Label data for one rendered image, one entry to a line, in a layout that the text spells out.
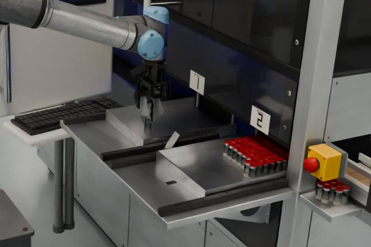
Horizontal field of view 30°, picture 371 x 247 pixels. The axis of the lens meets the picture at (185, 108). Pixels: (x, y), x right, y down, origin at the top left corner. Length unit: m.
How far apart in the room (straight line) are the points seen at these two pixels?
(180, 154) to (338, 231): 0.52
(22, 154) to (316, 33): 2.61
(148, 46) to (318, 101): 0.47
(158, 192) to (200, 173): 0.16
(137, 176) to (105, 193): 1.16
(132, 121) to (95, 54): 0.45
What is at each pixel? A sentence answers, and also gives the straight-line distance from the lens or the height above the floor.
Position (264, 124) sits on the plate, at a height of 1.02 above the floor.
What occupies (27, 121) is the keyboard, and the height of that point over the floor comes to 0.83.
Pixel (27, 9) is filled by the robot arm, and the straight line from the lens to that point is 1.70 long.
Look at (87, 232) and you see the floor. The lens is 3.33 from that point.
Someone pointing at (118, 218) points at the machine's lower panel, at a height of 0.23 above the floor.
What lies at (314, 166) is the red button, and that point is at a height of 1.00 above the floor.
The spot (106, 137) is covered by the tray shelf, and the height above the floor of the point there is 0.88.
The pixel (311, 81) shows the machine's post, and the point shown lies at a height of 1.20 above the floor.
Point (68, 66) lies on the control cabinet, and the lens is 2.57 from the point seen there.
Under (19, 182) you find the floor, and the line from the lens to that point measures 3.78.
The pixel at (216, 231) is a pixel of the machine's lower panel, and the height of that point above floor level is 0.56.
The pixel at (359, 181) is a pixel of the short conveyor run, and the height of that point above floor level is 0.93.
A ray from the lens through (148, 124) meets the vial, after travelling 2.16.
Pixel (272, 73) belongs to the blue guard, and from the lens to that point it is 1.91.
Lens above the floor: 1.76
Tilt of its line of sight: 21 degrees down
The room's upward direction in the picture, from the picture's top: 4 degrees clockwise
